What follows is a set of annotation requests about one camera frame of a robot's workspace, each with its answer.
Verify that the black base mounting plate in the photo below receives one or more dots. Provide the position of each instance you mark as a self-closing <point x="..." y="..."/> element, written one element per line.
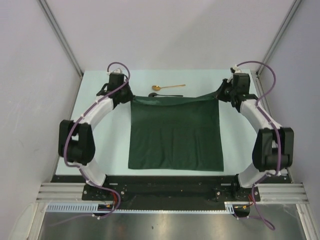
<point x="168" y="193"/>

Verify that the gold spoon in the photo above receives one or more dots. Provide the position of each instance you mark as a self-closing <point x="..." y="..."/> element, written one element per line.
<point x="158" y="88"/>

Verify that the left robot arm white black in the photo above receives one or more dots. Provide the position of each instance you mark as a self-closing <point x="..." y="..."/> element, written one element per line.
<point x="76" y="143"/>

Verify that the left aluminium frame post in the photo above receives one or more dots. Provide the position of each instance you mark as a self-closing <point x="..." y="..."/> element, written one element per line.
<point x="55" y="26"/>

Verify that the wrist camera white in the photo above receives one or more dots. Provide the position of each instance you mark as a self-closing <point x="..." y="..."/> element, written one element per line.
<point x="235" y="69"/>
<point x="116" y="71"/>

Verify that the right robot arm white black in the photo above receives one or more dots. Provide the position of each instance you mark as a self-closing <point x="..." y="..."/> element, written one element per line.
<point x="273" y="148"/>

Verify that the right aluminium rail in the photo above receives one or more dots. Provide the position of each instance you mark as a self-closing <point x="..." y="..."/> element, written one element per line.
<point x="280" y="189"/>

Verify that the dark green cloth napkin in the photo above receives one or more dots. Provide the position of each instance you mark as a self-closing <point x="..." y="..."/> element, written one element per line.
<point x="176" y="133"/>

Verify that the aluminium frame post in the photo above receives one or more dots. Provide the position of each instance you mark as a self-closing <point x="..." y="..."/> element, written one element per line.
<point x="282" y="30"/>
<point x="55" y="26"/>

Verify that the left white cable duct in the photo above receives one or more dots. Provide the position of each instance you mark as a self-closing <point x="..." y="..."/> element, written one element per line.
<point x="79" y="208"/>

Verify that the white cable duct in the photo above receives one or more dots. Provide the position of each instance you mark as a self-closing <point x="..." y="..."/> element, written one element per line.
<point x="79" y="208"/>
<point x="239" y="206"/>

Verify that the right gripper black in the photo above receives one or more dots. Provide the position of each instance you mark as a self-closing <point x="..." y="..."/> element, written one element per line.
<point x="219" y="93"/>

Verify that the right aluminium frame post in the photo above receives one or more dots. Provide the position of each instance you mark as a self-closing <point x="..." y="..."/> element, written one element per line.
<point x="282" y="30"/>

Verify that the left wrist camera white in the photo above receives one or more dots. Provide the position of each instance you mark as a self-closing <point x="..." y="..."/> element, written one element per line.
<point x="116" y="71"/>

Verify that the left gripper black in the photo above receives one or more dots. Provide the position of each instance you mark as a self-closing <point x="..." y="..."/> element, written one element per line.
<point x="130" y="97"/>

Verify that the black spoon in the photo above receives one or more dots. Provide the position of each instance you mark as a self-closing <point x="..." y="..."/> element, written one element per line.
<point x="154" y="94"/>

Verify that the right white cable duct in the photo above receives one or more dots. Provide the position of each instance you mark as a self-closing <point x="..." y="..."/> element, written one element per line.
<point x="239" y="206"/>

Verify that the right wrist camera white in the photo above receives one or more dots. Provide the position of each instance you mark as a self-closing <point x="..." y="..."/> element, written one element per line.
<point x="235" y="69"/>

